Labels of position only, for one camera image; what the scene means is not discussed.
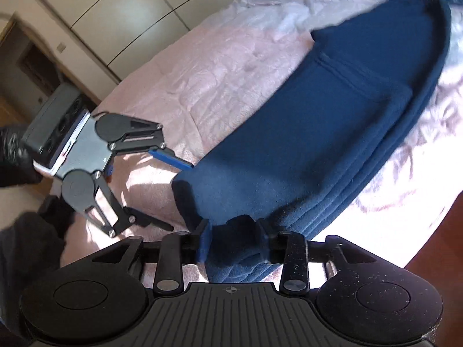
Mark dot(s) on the bed with pink quilted bedspread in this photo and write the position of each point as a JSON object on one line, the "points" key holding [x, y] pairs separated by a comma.
{"points": [[217, 79]]}

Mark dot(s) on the white wardrobe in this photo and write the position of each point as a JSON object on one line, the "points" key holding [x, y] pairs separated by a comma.
{"points": [[108, 14]]}

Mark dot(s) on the navy fleece shirt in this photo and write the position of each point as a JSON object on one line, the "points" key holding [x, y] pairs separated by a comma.
{"points": [[325, 133]]}

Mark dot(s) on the person's leg in dark pants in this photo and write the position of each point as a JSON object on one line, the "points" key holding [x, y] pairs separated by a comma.
{"points": [[25, 253]]}

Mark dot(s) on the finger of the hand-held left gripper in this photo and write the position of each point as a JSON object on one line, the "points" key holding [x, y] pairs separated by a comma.
{"points": [[144, 218], [170, 159]]}

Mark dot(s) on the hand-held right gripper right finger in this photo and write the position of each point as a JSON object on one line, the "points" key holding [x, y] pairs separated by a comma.
{"points": [[263, 238]]}

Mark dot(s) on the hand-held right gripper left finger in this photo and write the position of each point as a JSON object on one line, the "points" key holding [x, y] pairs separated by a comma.
{"points": [[204, 242]]}

